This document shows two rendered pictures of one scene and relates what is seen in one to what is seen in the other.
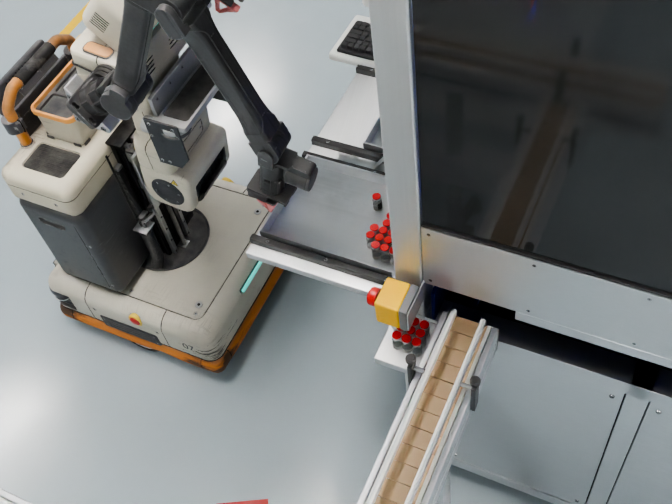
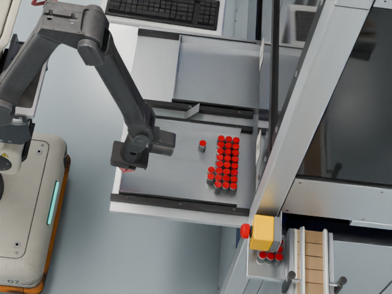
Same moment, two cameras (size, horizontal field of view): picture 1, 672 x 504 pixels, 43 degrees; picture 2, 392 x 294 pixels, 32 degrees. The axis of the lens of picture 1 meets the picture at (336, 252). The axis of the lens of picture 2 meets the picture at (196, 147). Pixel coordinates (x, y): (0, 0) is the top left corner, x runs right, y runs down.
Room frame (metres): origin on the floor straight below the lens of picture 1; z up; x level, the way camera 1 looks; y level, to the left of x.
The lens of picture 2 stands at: (0.46, 0.54, 2.62)
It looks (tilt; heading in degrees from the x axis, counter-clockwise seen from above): 58 degrees down; 323
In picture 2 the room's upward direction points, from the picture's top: 10 degrees clockwise
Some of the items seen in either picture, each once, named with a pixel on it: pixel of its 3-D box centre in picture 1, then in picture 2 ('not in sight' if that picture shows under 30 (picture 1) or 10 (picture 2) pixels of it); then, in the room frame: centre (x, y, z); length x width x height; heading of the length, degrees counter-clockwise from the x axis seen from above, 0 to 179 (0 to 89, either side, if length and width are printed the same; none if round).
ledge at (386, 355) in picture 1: (415, 345); (270, 258); (0.90, -0.13, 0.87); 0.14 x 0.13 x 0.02; 56
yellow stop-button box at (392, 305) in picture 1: (396, 303); (264, 233); (0.94, -0.10, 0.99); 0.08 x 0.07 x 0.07; 56
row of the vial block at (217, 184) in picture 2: (389, 224); (219, 164); (1.22, -0.14, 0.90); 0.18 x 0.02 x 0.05; 146
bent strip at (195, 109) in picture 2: (362, 157); (175, 110); (1.44, -0.11, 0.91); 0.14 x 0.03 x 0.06; 57
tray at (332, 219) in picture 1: (347, 214); (181, 161); (1.28, -0.04, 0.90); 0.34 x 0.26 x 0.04; 56
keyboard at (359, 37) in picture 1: (407, 48); (163, 6); (1.91, -0.32, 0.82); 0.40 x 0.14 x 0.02; 55
